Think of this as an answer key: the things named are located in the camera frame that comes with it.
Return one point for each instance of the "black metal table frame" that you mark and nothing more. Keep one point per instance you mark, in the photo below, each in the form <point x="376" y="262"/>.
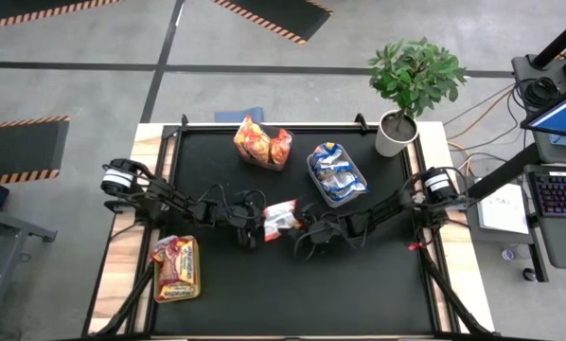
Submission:
<point x="435" y="308"/>

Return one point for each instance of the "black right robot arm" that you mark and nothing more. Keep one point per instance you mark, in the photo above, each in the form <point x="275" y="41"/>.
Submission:
<point x="387" y="208"/>

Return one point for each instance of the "green plant in white pot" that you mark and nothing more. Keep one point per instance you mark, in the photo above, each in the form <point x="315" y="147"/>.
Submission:
<point x="413" y="76"/>

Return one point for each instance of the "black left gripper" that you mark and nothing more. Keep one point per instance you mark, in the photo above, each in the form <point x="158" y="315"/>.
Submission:
<point x="238" y="218"/>

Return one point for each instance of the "black stand pole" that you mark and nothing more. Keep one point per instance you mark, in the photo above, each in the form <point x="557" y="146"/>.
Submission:
<point x="560" y="41"/>

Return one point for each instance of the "blue-grey floor pad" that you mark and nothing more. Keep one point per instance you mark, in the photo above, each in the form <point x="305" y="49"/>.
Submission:
<point x="240" y="116"/>

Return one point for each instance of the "smoky translucent plastic bin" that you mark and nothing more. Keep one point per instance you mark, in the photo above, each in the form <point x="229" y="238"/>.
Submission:
<point x="264" y="163"/>

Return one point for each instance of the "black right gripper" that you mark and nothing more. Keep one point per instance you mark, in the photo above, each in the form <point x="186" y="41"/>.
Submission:
<point x="328" y="232"/>

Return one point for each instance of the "yellow translucent plastic bin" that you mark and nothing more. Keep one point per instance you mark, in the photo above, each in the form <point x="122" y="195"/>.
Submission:
<point x="195" y="293"/>

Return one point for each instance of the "grey stand base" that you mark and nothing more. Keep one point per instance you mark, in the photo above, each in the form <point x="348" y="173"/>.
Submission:
<point x="524" y="68"/>

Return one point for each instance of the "orange Maruchan ramen pack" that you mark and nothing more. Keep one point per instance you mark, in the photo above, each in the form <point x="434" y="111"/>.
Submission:
<point x="281" y="147"/>
<point x="252" y="139"/>

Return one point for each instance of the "grey side desk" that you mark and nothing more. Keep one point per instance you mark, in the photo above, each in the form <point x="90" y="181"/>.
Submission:
<point x="8" y="222"/>

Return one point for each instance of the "small red tag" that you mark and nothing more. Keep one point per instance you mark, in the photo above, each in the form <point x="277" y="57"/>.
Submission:
<point x="413" y="246"/>

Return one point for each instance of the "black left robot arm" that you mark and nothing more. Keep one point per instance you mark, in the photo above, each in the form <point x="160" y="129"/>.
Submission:
<point x="169" y="201"/>

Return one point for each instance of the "backlit black keyboard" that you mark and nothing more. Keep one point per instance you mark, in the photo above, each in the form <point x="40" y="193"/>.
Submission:
<point x="560" y="194"/>

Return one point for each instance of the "white paper sheet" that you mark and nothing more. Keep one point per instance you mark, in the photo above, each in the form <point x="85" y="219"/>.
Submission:
<point x="503" y="210"/>

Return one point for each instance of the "computer monitor with blue screen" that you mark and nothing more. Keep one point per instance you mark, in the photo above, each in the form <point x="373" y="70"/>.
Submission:
<point x="564" y="116"/>

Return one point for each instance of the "clear water bottle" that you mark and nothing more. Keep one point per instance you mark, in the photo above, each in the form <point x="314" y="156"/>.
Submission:
<point x="510" y="253"/>

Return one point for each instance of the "black hazard-striped floor mat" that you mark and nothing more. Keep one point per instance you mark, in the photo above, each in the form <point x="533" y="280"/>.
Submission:
<point x="8" y="9"/>
<point x="283" y="16"/>
<point x="18" y="149"/>

